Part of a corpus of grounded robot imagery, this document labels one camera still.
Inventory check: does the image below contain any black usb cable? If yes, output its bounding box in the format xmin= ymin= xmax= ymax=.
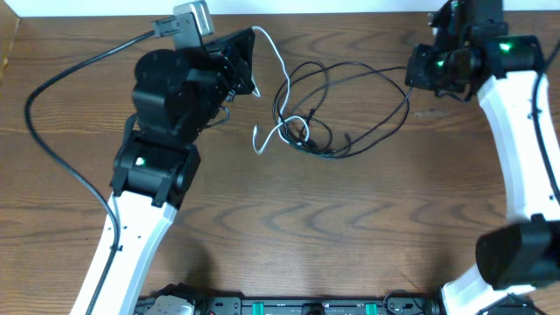
xmin=271 ymin=60 xmax=415 ymax=161
xmin=273 ymin=60 xmax=351 ymax=158

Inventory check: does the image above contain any white usb cable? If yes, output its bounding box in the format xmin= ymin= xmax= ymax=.
xmin=249 ymin=24 xmax=312 ymax=156

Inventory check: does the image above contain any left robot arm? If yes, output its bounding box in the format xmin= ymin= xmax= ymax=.
xmin=71 ymin=28 xmax=255 ymax=314

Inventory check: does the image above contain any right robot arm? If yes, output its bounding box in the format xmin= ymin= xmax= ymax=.
xmin=405 ymin=1 xmax=559 ymax=314

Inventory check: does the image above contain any left camera black cable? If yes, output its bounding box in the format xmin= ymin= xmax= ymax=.
xmin=24 ymin=17 xmax=176 ymax=315

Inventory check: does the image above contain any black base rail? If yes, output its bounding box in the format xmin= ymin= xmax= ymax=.
xmin=133 ymin=283 xmax=537 ymax=315

